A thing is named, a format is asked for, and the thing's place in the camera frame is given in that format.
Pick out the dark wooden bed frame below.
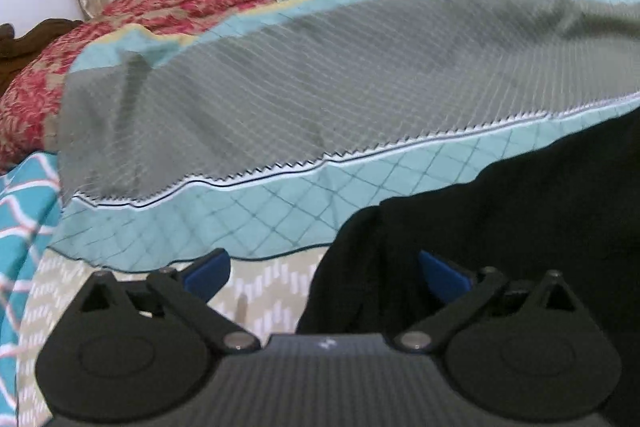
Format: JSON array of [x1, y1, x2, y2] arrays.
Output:
[[0, 19, 85, 94]]

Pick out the striped patterned bedspread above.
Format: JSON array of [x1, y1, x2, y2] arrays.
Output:
[[15, 0, 640, 427]]

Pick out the teal wavy striped bedsheet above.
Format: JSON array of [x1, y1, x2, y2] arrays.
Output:
[[0, 151, 65, 419]]

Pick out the red floral patchwork quilt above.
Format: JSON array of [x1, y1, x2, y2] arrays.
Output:
[[0, 0, 640, 175]]

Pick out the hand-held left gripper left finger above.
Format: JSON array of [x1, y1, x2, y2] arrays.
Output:
[[76, 248, 262, 354]]

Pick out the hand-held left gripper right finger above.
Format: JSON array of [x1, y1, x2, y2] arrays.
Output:
[[418, 250, 577, 354]]

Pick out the black pants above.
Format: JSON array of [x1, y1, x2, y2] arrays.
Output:
[[296, 99, 640, 388]]

